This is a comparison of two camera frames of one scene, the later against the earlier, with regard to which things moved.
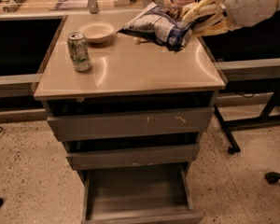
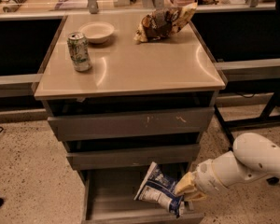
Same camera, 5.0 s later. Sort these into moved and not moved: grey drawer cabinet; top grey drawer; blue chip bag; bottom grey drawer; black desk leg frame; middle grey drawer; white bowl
Moved: blue chip bag
Not moved: bottom grey drawer; black desk leg frame; middle grey drawer; white bowl; grey drawer cabinet; top grey drawer
